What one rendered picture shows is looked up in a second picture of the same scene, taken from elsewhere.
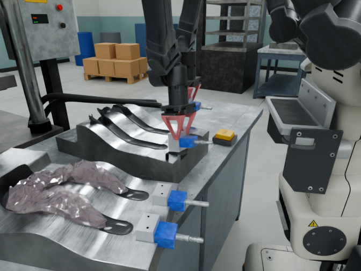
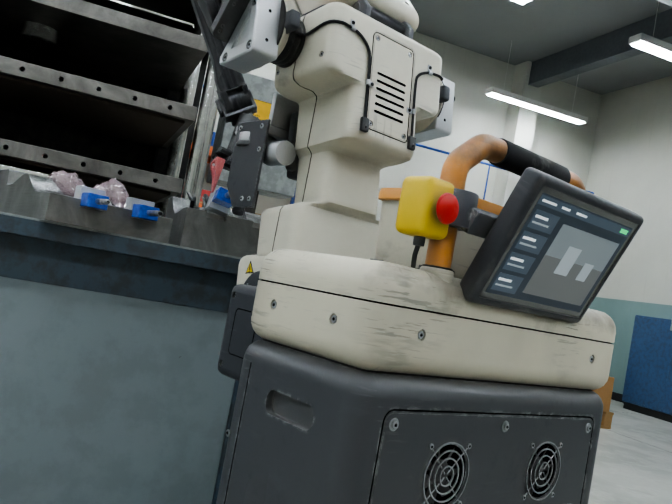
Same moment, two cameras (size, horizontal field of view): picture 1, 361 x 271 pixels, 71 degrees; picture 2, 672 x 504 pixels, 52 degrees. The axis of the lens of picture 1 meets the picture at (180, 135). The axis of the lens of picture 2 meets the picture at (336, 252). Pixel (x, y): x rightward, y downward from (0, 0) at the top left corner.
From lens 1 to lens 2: 1.39 m
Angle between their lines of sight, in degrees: 48
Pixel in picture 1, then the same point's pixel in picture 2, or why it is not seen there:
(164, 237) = (86, 192)
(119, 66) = not seen: hidden behind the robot
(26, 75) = (190, 178)
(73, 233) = (46, 184)
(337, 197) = (270, 219)
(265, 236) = not seen: outside the picture
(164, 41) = (219, 75)
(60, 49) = (264, 180)
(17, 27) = (204, 125)
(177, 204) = (136, 207)
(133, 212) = not seen: hidden behind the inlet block
